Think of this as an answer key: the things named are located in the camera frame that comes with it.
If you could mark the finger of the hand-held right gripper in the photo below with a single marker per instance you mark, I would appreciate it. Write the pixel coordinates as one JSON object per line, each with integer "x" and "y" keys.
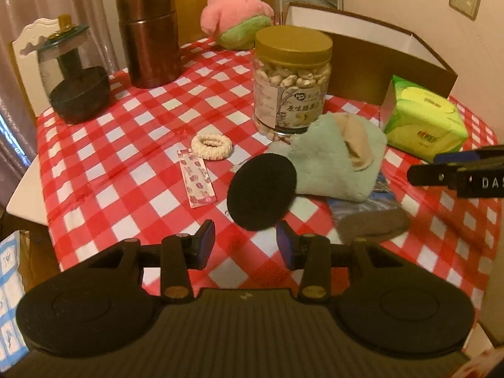
{"x": 453, "y": 157}
{"x": 429, "y": 174}

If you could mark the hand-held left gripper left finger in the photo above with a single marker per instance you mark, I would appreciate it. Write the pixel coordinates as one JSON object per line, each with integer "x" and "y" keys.
{"x": 205, "y": 244}

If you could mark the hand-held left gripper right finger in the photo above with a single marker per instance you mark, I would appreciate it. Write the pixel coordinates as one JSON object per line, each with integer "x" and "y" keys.
{"x": 285, "y": 246}

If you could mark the black round pad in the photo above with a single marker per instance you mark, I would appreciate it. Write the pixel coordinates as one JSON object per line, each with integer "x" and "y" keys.
{"x": 260, "y": 193}

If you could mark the small pink printed packet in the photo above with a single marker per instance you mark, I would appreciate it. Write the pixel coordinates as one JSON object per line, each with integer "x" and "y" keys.
{"x": 197, "y": 179}

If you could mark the blue striped cloth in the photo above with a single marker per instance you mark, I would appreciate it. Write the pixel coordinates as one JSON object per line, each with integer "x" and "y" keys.
{"x": 362, "y": 201}

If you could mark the beige sock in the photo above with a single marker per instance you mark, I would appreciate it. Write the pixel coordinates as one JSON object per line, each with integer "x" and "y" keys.
{"x": 354, "y": 141}

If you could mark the light green towel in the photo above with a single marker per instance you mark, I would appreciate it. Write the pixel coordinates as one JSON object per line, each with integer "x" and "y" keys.
{"x": 323, "y": 161}

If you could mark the white scrunchie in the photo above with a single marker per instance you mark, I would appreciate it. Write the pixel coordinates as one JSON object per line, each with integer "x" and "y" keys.
{"x": 202, "y": 149}

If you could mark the brown cardboard box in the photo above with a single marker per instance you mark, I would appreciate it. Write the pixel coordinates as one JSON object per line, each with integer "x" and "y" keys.
{"x": 354, "y": 67}

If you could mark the green tissue pack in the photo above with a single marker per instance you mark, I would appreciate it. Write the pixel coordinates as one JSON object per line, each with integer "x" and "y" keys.
{"x": 421, "y": 122}

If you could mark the red white checkered tablecloth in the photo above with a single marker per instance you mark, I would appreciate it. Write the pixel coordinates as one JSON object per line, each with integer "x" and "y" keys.
{"x": 118, "y": 145}

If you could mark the nut jar with gold lid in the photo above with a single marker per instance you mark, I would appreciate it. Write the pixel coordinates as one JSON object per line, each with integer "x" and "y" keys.
{"x": 291, "y": 86}

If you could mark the red white patterned clothing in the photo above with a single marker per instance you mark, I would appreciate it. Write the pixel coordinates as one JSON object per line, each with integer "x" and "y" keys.
{"x": 484, "y": 366}

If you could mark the glass jar with black base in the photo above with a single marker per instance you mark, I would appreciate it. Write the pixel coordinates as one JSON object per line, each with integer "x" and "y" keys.
{"x": 78, "y": 94}

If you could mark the blue white patterned box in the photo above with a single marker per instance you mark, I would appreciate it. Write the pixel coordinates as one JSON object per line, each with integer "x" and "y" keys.
{"x": 10, "y": 283}

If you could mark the brown metal canister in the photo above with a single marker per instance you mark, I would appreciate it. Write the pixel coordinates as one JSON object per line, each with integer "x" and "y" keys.
{"x": 149, "y": 39}

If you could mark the pink starfish plush toy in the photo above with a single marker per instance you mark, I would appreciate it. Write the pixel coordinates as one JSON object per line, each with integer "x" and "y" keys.
{"x": 232, "y": 8}

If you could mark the white wooden chair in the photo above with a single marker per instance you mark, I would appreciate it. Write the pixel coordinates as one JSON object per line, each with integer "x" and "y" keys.
{"x": 23, "y": 67}

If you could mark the pale pink curtain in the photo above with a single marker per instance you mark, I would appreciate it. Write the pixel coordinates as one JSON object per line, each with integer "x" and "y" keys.
{"x": 23, "y": 8}

